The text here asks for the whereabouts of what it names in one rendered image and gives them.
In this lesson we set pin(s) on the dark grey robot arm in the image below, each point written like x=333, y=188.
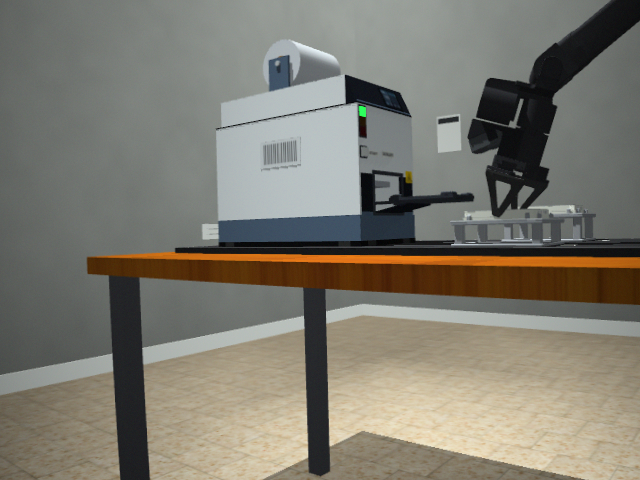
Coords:
x=500, y=98

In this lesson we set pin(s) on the white cylinder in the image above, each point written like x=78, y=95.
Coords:
x=306, y=64

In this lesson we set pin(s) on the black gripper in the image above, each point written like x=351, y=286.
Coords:
x=529, y=156

